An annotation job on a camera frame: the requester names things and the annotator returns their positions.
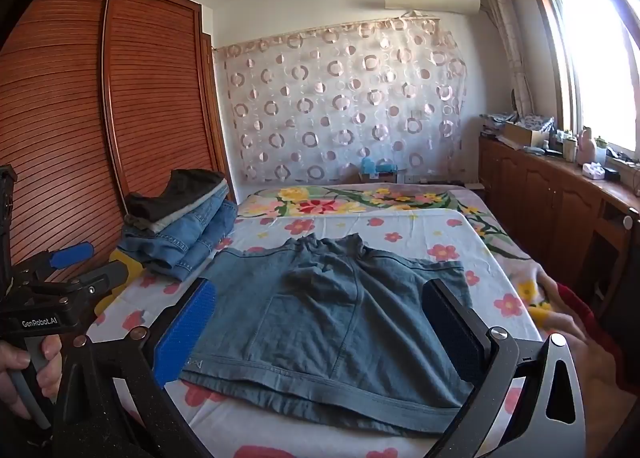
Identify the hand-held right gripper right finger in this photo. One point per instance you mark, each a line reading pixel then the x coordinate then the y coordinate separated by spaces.
pixel 450 333

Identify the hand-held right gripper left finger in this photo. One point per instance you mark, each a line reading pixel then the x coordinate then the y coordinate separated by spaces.
pixel 186 333

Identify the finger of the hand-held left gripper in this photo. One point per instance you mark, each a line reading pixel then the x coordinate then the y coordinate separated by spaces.
pixel 72 254
pixel 100 278

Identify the blue-grey short pants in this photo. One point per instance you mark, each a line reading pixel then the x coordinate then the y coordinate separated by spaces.
pixel 325 328

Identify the person's left hand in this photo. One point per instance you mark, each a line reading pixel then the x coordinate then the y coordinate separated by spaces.
pixel 47 363

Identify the light grey folded garment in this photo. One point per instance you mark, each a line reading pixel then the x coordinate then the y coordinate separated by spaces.
pixel 165 223

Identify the stack of folded clothes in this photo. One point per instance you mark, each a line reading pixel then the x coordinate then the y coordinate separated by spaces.
pixel 195 243

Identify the white flower-print bed sheet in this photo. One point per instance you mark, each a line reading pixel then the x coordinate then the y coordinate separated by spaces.
pixel 410 248

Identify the dark grey folded garment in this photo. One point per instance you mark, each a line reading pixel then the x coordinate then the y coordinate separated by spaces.
pixel 180 193

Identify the brown slatted wooden wardrobe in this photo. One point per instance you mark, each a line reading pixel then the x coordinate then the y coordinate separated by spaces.
pixel 100 112

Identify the red cloth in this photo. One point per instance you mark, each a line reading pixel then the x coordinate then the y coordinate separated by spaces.
pixel 595 318

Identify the low wooden side cabinet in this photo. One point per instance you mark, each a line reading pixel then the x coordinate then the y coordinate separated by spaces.
pixel 540 198

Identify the small brown box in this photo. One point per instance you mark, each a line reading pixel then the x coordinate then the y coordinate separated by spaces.
pixel 375 178

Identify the blue toy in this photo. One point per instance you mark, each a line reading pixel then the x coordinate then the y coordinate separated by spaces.
pixel 377 167

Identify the large floral blanket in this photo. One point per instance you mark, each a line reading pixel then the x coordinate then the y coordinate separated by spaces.
pixel 320 200

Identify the open cardboard box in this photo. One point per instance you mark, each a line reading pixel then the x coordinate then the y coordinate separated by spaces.
pixel 522 133

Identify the white tissue box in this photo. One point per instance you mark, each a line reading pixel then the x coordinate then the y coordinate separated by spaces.
pixel 594 171

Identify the white jar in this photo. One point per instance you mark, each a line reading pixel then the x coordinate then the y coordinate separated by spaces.
pixel 570 150

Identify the pink bottle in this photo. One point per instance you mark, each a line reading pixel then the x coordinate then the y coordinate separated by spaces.
pixel 590 147

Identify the sheer circle-pattern curtain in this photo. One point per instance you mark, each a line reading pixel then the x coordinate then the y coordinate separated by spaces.
pixel 340 102

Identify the white tied window curtain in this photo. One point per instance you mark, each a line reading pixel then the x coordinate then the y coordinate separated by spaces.
pixel 507 37

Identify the window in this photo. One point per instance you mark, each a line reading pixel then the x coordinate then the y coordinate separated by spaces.
pixel 595 52

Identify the wall air conditioner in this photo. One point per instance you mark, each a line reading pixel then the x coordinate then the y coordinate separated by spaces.
pixel 432 1

